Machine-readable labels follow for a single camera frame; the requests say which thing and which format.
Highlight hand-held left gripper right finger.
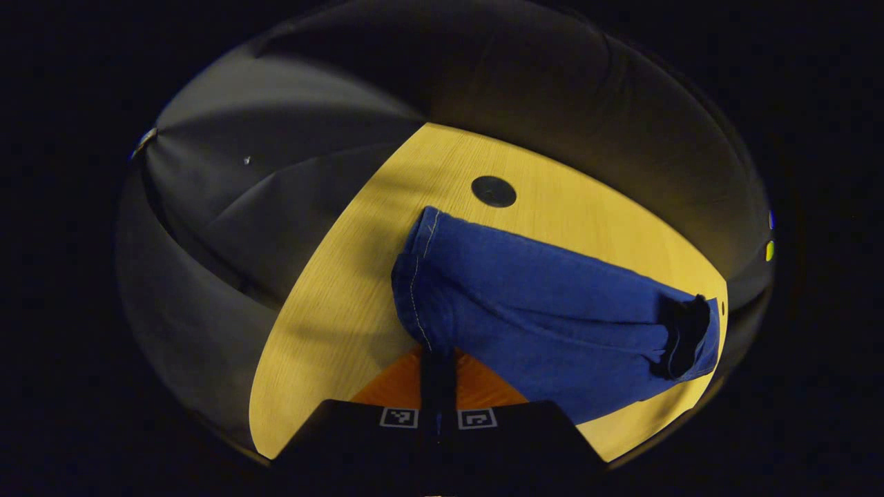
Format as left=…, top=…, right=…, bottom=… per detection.
left=439, top=347, right=610, bottom=478

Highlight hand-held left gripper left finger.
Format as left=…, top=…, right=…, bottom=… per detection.
left=271, top=345, right=441, bottom=478

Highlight blue denim jeans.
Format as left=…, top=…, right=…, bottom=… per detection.
left=391, top=206, right=723, bottom=426

